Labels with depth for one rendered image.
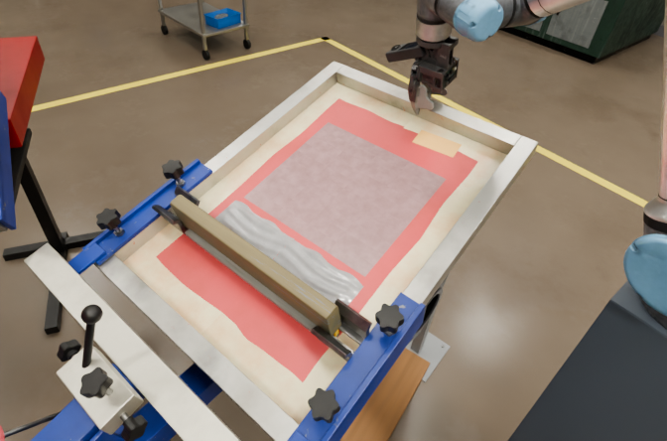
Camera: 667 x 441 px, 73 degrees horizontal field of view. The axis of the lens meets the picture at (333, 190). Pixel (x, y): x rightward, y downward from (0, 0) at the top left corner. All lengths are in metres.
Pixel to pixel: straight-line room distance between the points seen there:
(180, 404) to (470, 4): 0.80
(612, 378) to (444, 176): 0.48
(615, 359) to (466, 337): 1.35
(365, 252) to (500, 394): 1.35
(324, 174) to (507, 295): 1.61
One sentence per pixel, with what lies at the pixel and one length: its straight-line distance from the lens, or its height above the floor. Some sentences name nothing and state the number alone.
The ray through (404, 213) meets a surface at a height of 1.15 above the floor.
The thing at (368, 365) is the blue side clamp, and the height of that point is 1.11.
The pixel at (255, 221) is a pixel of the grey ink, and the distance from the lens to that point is 0.98.
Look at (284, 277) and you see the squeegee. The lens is 0.77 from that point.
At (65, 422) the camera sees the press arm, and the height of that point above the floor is 1.07.
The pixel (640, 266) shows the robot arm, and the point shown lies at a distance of 0.70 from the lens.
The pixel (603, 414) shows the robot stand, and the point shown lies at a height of 0.96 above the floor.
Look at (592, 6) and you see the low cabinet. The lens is 5.49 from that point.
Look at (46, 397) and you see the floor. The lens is 2.19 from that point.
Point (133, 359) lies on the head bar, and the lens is 0.82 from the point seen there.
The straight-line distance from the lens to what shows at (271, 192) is 1.03.
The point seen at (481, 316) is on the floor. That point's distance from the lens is 2.34.
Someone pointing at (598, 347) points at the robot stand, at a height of 1.10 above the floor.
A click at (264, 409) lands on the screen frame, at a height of 1.07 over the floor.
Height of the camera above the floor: 1.77
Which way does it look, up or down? 39 degrees down
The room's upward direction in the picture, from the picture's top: 5 degrees clockwise
